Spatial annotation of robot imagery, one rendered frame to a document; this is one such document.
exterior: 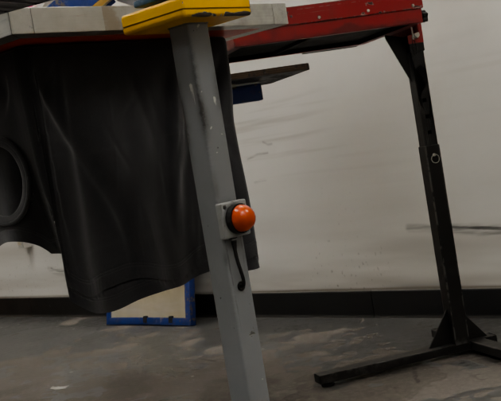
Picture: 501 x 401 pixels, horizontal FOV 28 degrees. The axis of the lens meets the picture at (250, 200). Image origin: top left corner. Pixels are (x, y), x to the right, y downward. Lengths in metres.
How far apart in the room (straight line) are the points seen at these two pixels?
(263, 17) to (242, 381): 0.68
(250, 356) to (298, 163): 2.75
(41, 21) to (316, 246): 2.79
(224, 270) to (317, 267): 2.77
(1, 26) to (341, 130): 2.63
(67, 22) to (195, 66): 0.22
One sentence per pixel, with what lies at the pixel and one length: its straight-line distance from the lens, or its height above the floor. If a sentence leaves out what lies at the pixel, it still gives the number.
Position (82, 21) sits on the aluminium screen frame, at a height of 0.97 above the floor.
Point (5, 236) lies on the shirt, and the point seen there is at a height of 0.67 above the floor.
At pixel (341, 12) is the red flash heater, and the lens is 2.82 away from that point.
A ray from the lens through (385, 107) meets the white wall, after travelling 3.82.
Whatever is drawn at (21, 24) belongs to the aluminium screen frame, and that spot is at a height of 0.97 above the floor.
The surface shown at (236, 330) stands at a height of 0.50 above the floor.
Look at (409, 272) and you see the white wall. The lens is 3.87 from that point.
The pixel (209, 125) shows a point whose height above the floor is 0.78.
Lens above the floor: 0.74
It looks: 3 degrees down
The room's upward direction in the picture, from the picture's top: 9 degrees counter-clockwise
